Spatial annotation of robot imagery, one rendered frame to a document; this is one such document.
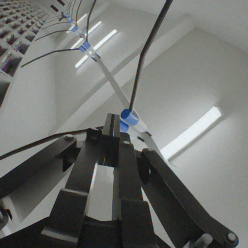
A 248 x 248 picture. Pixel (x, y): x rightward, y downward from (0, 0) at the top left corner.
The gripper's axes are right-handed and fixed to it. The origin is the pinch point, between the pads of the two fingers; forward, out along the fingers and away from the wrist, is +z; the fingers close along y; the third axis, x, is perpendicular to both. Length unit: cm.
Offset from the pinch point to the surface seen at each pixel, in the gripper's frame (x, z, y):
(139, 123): -19, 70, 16
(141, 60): 13, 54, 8
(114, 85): -7, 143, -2
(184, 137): -34, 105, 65
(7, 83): -16, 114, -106
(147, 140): -34, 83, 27
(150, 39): 23, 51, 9
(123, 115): -15, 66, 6
